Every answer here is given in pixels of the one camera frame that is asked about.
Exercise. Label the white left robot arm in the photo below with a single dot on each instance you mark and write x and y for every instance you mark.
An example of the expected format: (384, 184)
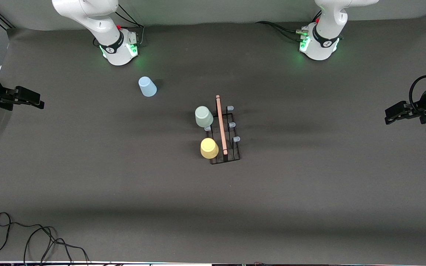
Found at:
(327, 22)

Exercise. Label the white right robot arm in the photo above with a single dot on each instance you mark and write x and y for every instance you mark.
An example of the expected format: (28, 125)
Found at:
(102, 22)

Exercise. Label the dark grey table mat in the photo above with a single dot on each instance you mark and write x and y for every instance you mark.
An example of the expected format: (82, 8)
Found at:
(272, 221)

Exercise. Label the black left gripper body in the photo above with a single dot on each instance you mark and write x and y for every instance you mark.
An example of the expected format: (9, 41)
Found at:
(422, 107)

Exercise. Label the yellow plastic cup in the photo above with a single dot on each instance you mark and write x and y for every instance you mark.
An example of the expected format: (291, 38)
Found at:
(209, 148)

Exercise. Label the pale green plastic cup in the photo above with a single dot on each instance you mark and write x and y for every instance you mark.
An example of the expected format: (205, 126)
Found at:
(203, 116)

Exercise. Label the light blue plastic cup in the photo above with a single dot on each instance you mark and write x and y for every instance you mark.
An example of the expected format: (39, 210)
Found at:
(147, 87)

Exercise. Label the black frame rail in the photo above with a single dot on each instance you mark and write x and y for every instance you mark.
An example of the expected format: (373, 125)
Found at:
(2, 18)

